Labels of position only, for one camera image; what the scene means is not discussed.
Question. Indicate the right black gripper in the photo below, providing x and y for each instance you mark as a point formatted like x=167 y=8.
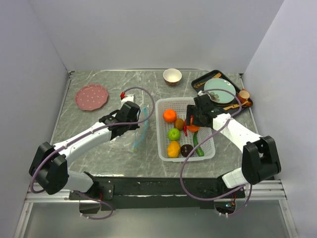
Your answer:
x=191 y=110

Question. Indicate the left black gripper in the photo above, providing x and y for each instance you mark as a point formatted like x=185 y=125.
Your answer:
x=134 y=126

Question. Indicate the clear blue-zipper zip bag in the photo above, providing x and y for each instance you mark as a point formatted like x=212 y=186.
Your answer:
x=140 y=133

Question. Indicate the brown kiwi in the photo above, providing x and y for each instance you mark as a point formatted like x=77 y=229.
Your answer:
x=179 y=124

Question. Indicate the orange tangerine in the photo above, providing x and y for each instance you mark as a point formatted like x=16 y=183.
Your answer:
x=170 y=116
x=193 y=128

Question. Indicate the green lime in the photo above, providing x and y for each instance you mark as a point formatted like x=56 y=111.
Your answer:
x=173 y=134

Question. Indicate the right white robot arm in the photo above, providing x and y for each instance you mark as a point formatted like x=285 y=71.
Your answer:
x=260 y=159

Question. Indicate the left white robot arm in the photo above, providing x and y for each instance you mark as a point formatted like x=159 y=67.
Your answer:
x=50 y=164

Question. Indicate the red chili pepper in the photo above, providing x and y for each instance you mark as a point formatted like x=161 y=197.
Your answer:
x=185 y=128

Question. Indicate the black tray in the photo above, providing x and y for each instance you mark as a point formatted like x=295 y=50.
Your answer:
x=235 y=111

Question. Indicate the light green plate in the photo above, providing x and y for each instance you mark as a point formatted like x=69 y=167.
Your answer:
x=218 y=90

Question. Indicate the dark purple mangosteen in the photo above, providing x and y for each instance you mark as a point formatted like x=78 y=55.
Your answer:
x=186 y=149

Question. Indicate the yellow orange persimmon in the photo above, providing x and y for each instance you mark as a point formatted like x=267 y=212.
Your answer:
x=173 y=149

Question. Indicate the green chili pepper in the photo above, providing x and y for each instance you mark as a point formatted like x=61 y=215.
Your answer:
x=199 y=150

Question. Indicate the pink dotted plate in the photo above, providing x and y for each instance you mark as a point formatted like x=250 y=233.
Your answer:
x=91 y=97

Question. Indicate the white patterned bowl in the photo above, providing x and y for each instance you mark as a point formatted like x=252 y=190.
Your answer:
x=172 y=76

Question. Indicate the wooden fork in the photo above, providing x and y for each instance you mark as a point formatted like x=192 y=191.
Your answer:
x=202 y=80

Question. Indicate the wooden spoon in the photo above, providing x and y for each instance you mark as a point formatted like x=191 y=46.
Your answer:
x=233 y=106

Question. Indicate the orange small cup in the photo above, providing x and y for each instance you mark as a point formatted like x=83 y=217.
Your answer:
x=243 y=95

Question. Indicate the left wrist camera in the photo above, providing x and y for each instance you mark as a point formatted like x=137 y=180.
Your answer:
x=127 y=98

